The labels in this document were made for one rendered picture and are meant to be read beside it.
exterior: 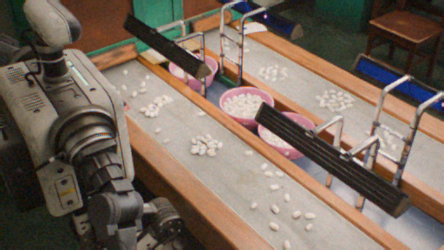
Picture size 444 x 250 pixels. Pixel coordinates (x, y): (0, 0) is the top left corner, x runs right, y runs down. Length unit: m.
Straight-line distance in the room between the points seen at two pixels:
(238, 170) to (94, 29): 1.10
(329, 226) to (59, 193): 1.00
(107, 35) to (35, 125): 1.52
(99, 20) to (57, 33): 1.45
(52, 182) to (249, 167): 0.98
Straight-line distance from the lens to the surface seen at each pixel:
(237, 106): 2.36
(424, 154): 2.26
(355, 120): 2.36
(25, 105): 1.24
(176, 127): 2.24
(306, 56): 2.76
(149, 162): 2.03
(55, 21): 1.17
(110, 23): 2.63
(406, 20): 4.10
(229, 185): 1.94
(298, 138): 1.65
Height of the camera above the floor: 2.12
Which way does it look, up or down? 39 degrees down
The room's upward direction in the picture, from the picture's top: straight up
